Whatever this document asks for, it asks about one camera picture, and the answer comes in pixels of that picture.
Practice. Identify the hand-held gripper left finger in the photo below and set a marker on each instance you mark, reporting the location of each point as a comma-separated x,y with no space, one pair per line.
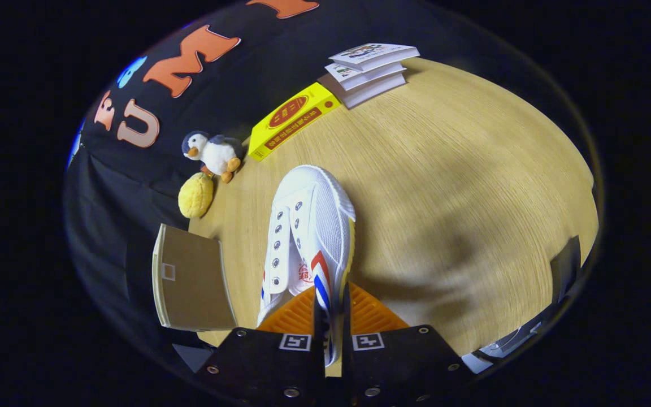
319,373

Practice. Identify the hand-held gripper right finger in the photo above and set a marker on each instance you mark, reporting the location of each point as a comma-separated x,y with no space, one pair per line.
346,373

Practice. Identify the beige fabric storage box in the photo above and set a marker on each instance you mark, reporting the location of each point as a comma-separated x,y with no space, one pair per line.
190,282

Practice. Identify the white striped canvas shoe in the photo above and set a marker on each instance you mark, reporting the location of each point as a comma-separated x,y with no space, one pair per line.
320,215

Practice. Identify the grey mesh panel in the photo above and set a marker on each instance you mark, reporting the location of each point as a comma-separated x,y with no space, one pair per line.
195,356

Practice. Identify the yellow plush ball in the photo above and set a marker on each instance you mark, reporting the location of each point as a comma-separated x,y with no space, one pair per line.
195,195

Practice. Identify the penguin plush toy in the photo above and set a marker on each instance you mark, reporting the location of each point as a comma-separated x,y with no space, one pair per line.
218,152

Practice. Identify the yellow book with red circle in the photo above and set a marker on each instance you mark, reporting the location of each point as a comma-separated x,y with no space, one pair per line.
289,121

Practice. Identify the white book with brown cover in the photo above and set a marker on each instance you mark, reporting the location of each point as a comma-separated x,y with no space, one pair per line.
373,90

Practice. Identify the white book with small picture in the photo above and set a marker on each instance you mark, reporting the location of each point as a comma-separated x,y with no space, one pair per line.
370,76

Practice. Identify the white book with floral cover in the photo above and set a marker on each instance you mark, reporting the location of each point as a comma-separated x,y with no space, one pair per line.
376,53

